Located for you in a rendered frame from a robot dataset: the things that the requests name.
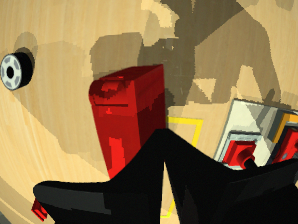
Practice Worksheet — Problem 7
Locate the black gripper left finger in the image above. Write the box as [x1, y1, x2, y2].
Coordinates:
[33, 129, 165, 224]

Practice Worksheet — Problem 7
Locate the black toy car wheel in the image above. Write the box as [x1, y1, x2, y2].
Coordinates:
[0, 52, 33, 91]

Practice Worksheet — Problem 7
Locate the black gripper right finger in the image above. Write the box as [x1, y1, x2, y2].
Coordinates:
[162, 128, 298, 224]

